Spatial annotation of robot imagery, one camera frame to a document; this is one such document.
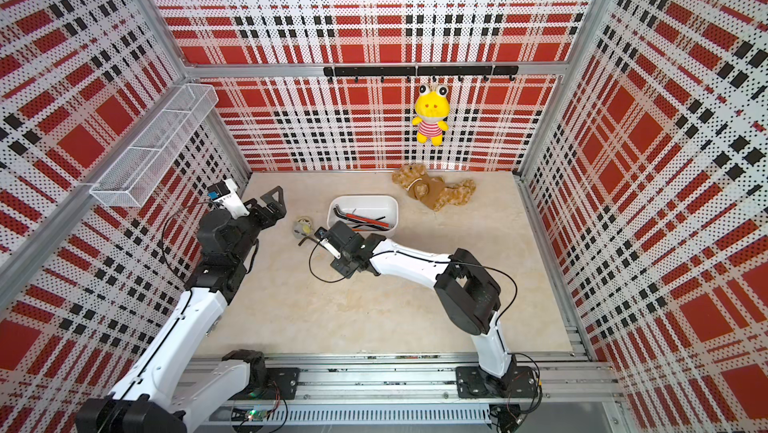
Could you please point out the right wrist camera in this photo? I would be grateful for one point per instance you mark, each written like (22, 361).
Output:
(330, 240)

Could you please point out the white plastic storage box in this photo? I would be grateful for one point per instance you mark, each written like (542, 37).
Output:
(374, 213)

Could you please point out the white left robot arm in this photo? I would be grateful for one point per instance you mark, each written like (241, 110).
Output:
(145, 398)

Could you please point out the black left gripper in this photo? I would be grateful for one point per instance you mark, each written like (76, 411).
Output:
(277, 212)

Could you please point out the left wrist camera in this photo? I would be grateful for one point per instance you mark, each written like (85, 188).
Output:
(224, 195)

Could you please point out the clear tape roll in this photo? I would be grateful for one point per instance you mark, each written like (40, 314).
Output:
(303, 227)

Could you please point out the long black hex key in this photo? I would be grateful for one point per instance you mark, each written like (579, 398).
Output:
(310, 238)

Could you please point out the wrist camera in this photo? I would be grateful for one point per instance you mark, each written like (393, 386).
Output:
(224, 195)
(330, 240)

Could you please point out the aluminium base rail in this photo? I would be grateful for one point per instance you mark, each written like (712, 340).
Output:
(563, 393)

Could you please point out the black wall hook rail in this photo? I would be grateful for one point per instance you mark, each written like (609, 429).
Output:
(483, 71)

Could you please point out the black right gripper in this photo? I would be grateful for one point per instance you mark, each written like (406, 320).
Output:
(341, 267)

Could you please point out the yellow frog plush toy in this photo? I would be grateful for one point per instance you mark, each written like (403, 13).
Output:
(432, 109)

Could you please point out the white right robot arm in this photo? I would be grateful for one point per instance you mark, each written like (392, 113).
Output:
(469, 295)

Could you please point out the brown plush teddy bear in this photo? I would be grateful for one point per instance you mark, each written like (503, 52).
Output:
(432, 191)

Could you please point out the short black hex key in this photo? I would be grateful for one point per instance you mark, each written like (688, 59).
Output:
(343, 216)

